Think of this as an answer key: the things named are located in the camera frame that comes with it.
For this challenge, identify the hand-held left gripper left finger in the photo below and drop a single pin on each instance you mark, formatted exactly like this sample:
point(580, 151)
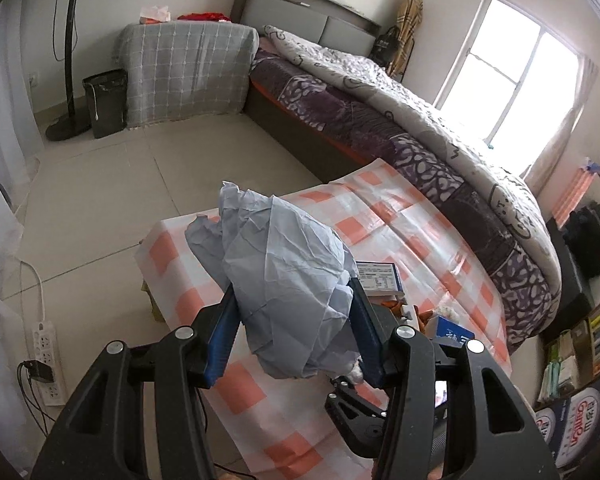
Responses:
point(222, 340)

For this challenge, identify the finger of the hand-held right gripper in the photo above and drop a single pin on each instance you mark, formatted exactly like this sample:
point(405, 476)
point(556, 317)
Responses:
point(355, 425)

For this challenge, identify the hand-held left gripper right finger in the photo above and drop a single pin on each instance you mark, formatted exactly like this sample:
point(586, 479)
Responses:
point(367, 340)

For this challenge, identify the grey-blue paper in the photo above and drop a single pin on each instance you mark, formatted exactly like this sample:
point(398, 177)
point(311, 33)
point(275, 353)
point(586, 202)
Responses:
point(280, 270)

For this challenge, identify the black trash bin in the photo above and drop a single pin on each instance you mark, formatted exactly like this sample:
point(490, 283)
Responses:
point(105, 105)

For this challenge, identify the blue white carton box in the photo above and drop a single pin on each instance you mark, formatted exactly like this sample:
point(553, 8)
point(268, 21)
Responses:
point(377, 277)

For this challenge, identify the blue packet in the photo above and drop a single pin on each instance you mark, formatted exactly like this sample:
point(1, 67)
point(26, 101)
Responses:
point(452, 332)

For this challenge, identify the orange white checked tablecloth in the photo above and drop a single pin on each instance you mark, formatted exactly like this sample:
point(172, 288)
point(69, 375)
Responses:
point(410, 240)

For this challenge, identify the blue white cardboard carton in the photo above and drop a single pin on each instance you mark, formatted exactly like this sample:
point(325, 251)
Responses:
point(580, 420)

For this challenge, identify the wooden bookshelf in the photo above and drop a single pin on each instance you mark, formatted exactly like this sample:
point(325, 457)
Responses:
point(580, 345)

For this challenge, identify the white power strip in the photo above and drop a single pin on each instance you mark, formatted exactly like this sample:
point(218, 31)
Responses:
point(44, 345)

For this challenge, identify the black charger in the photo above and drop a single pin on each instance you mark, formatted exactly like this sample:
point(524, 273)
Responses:
point(39, 371)

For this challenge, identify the black cabinet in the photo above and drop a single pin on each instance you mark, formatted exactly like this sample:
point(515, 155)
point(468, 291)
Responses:
point(572, 290)

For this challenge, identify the white grey patterned quilt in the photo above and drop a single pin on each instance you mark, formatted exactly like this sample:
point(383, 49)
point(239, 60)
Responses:
point(405, 105)

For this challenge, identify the black backpack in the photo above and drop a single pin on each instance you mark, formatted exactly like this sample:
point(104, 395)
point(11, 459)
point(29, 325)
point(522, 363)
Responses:
point(587, 235)

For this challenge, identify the pink striped paper bag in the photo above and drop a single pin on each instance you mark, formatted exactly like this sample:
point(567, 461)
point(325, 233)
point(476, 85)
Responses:
point(575, 195)

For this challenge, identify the colourful toy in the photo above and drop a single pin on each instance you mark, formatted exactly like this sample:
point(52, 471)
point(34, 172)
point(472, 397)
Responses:
point(597, 167)

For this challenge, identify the beige window curtain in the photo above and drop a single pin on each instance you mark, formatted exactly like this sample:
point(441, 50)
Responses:
point(565, 130)

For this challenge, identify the black handbag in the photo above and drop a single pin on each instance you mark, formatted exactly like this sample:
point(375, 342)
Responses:
point(384, 45)

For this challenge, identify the window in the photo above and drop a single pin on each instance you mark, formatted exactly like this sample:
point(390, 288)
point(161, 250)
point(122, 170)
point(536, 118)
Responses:
point(505, 75)

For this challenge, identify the white sheer curtain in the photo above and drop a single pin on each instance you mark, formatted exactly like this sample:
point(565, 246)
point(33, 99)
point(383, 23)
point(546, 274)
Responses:
point(5, 125)

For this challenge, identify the black standing fan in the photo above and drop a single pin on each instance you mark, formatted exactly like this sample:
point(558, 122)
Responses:
point(71, 60)

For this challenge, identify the plaid scarf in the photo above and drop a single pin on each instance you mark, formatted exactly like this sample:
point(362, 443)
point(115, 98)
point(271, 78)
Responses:
point(410, 20)

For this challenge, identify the red cloth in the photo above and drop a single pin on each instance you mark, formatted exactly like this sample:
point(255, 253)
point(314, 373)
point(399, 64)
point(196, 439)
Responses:
point(205, 16)

